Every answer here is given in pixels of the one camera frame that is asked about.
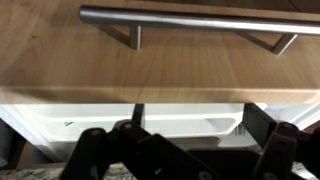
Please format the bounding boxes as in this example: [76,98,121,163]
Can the white drawer organizer tray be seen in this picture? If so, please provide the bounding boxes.
[0,103,320,166]

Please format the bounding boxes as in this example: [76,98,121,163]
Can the wooden drawer front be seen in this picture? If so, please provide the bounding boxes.
[0,0,320,104]

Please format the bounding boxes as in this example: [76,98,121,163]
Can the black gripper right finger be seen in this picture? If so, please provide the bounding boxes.
[242,103,320,180]

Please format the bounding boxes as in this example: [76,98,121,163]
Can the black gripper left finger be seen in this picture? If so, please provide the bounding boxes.
[59,103,188,180]

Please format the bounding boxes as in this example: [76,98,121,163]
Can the steel drawer handle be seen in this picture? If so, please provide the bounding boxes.
[79,5,320,55]

